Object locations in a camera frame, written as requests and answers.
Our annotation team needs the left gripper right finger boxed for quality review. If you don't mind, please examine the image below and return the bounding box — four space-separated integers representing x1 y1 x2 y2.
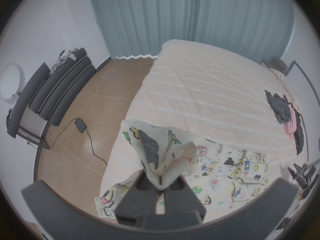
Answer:
163 175 207 222

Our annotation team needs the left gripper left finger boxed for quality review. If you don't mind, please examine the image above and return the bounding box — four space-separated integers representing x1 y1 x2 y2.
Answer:
114 170 160 226

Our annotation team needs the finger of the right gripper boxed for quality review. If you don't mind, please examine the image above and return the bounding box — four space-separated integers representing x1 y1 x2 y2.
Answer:
287 166 300 181

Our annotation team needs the white printed pyjama top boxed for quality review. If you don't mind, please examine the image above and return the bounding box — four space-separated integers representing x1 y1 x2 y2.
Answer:
94 119 270 219

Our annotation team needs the bed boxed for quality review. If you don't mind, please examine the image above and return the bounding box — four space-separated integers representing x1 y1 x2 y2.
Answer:
99 39 319 219

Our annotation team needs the grey and white clothes heap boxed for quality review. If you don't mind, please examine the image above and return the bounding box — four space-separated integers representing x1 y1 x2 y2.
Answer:
52 48 78 70

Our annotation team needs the black garment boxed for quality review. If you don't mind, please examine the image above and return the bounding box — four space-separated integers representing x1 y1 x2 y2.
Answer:
293 108 305 155

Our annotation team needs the pink garment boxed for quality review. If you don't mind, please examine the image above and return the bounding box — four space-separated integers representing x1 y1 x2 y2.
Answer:
284 103 298 140

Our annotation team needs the dark grey garment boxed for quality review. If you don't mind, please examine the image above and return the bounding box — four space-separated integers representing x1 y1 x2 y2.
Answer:
265 90 292 124

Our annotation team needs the pale pink pillow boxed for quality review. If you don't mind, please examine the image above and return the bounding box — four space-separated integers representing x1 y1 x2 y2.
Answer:
269 68 302 114

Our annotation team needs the black power adapter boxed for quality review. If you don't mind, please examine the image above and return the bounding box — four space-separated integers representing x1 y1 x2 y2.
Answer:
74 117 88 134

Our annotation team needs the grey bedside table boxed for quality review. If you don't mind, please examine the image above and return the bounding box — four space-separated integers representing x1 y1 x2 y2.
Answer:
261 56 288 74

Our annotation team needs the black chest of drawers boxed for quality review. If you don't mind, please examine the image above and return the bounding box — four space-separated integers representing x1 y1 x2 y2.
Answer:
28 48 97 127

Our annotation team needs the black dressing table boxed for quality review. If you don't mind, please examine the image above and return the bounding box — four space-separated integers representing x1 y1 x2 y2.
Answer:
6 62 50 149

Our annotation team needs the round white-framed mirror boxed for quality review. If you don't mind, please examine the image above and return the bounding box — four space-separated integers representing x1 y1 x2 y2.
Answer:
0 62 23 102

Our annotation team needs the blue-green curtain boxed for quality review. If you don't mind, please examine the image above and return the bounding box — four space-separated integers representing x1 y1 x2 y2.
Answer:
86 0 295 59

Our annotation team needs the black cable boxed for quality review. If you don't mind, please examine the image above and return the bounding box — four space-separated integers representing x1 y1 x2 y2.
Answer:
49 118 108 167

